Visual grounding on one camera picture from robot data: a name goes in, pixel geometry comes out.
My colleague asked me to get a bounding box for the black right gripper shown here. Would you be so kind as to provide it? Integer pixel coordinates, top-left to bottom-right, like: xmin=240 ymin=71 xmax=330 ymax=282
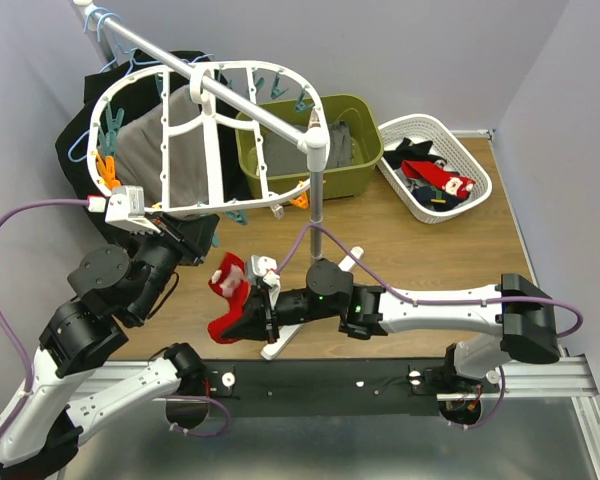
xmin=221 ymin=283 xmax=340 ymax=344

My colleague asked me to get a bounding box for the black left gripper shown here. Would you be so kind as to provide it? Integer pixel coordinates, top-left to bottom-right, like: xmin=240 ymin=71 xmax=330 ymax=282
xmin=131 ymin=209 xmax=222 ymax=323

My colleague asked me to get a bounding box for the red sock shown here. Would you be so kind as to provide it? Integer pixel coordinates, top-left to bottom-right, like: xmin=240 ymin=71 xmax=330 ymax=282
xmin=401 ymin=161 xmax=475 ymax=200
xmin=207 ymin=252 xmax=250 ymax=344

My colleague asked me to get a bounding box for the navy yellow patterned sock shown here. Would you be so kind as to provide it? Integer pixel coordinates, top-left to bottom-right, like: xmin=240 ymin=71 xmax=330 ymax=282
xmin=412 ymin=186 xmax=464 ymax=212

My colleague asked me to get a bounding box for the black white striped sock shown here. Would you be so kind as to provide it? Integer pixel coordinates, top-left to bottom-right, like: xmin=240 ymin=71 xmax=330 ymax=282
xmin=383 ymin=148 xmax=447 ymax=169

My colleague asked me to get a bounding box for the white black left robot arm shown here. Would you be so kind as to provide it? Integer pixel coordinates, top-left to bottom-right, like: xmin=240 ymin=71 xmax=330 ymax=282
xmin=0 ymin=214 xmax=219 ymax=479

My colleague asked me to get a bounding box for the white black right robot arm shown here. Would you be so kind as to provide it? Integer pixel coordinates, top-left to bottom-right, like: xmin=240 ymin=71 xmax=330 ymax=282
xmin=220 ymin=259 xmax=560 ymax=392

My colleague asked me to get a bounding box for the white round clip hanger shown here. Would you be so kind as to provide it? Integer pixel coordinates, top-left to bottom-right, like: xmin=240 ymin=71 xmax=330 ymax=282
xmin=85 ymin=59 xmax=327 ymax=211

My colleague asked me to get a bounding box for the teal clothes clip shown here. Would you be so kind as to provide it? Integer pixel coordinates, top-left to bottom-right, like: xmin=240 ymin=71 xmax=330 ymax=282
xmin=100 ymin=103 xmax=125 ymax=156
xmin=225 ymin=210 xmax=248 ymax=226
xmin=270 ymin=71 xmax=289 ymax=100

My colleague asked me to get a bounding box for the white clothes clip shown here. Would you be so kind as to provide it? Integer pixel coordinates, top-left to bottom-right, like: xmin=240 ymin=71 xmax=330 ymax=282
xmin=271 ymin=204 xmax=284 ymax=220

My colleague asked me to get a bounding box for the silver white clothes rack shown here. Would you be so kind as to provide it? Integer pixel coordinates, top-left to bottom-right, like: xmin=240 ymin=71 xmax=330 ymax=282
xmin=73 ymin=0 xmax=366 ymax=361

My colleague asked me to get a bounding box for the grey hanging cloth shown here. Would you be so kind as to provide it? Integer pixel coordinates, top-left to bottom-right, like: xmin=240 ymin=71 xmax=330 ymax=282
xmin=115 ymin=87 xmax=208 ymax=207

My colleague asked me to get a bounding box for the black hanging garment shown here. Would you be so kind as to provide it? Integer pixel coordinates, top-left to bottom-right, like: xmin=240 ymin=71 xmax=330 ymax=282
xmin=54 ymin=49 xmax=254 ymax=246

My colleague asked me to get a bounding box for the orange clothes clip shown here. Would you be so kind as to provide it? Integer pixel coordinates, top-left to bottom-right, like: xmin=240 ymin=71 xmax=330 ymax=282
xmin=290 ymin=193 xmax=310 ymax=209
xmin=96 ymin=153 xmax=121 ymax=190

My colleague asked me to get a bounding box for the grey cloth in bin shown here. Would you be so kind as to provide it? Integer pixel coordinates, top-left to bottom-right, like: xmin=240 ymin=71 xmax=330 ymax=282
xmin=263 ymin=120 xmax=353 ymax=177

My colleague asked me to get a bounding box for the olive green plastic bin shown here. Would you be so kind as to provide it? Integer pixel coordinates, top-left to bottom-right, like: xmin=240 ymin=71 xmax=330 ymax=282
xmin=235 ymin=94 xmax=384 ymax=200

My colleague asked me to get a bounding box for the white perforated plastic basket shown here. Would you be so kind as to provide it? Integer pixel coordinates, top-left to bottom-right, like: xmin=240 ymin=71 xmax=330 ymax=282
xmin=378 ymin=114 xmax=492 ymax=224

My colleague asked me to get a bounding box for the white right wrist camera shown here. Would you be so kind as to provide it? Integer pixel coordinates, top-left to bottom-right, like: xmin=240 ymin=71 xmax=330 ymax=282
xmin=246 ymin=255 xmax=281 ymax=291

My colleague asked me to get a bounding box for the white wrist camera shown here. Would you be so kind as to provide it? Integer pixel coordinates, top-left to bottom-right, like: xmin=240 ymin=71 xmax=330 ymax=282
xmin=87 ymin=186 xmax=160 ymax=235
xmin=246 ymin=255 xmax=281 ymax=291

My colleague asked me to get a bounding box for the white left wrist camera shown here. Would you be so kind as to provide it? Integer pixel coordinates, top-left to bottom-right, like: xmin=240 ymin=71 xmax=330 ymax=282
xmin=87 ymin=186 xmax=160 ymax=235

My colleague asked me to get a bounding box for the light blue wire hanger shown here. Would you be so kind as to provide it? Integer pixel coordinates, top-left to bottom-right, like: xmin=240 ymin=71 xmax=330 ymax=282
xmin=68 ymin=42 xmax=215 ymax=164

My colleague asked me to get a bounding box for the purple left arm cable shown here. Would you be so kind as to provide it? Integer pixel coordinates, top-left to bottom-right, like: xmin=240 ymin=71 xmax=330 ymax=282
xmin=0 ymin=198 xmax=94 ymax=471

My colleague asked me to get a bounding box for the aluminium frame rail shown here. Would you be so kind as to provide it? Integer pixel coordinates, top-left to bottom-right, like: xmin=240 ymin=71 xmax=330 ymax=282
xmin=94 ymin=354 xmax=600 ymax=480

